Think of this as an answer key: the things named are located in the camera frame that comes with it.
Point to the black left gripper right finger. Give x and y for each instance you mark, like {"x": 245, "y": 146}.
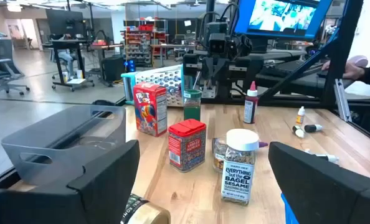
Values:
{"x": 328, "y": 193}

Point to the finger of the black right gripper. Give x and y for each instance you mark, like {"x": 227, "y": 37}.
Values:
{"x": 220, "y": 67}
{"x": 208, "y": 67}

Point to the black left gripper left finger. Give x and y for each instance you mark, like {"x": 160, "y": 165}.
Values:
{"x": 79, "y": 202}

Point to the red squeeze bottle white cap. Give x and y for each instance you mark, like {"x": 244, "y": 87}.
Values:
{"x": 250, "y": 109}

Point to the red Froot Loops cereal box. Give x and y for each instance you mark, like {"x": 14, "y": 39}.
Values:
{"x": 149, "y": 109}

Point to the gold lid jar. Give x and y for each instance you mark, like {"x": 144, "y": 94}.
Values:
{"x": 147, "y": 214}

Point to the smoked paprika tin red lid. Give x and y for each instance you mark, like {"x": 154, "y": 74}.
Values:
{"x": 186, "y": 146}

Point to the orange small dropper bottle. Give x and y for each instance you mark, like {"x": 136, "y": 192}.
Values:
{"x": 300, "y": 118}

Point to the bagel seasoning jar white lid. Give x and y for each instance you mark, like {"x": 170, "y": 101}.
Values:
{"x": 239, "y": 180}

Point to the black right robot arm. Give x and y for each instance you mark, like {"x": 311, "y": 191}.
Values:
{"x": 241, "y": 46}

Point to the teal steel box grater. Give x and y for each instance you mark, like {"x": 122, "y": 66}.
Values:
{"x": 166, "y": 79}

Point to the green spice jar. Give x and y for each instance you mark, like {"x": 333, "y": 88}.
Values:
{"x": 192, "y": 113}

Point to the shelf with red bins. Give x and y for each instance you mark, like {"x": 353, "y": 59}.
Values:
{"x": 141, "y": 40}

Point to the black laptop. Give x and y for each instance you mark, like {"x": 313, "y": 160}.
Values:
{"x": 284, "y": 68}

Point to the translucent grey plastic bin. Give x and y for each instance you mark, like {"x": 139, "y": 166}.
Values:
{"x": 63, "y": 130}

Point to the black PC tower blue lights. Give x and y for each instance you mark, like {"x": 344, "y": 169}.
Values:
{"x": 111, "y": 68}

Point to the blue screen monitor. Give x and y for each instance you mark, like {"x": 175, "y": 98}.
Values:
{"x": 281, "y": 15}

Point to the small glass sprinkles jar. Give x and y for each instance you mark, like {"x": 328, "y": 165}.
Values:
{"x": 217, "y": 155}

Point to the person's hand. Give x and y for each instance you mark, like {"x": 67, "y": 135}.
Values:
{"x": 350, "y": 73}

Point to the black standing desk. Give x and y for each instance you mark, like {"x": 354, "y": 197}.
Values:
{"x": 58, "y": 62}

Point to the black desk monitor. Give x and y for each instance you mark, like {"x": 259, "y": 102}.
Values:
{"x": 65, "y": 23}

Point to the pink rounded object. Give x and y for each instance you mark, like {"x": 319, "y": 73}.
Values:
{"x": 359, "y": 60}

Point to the grey office chair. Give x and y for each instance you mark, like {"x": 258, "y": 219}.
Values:
{"x": 4, "y": 56}

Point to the silver aluminium bracket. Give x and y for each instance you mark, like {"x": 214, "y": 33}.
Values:
{"x": 342, "y": 99}

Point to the black aluminium rig frame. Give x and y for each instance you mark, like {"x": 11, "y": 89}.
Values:
{"x": 344, "y": 46}

